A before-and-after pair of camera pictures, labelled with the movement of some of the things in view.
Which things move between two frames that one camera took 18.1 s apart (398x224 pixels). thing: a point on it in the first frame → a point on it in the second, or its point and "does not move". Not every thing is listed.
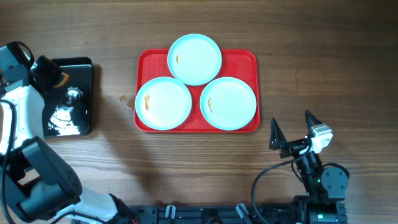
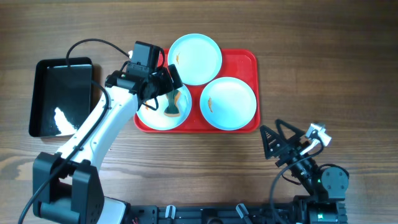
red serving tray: [242, 64] does not move
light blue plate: [163, 103] does not move
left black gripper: [53, 71] → [166, 84]
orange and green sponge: [66, 76] → [173, 109]
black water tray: [68, 108] does not move
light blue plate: [228, 103] does not move
